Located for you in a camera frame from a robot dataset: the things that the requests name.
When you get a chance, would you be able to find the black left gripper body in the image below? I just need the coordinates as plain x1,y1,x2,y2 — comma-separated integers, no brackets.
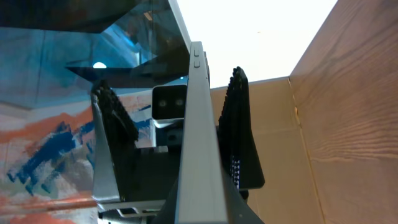
96,124,265,224

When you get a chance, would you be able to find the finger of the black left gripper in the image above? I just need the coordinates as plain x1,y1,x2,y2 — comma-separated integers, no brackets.
90,80,139,202
217,67,265,190

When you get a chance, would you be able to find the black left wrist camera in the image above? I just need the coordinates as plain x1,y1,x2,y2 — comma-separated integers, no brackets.
152,85,187,128

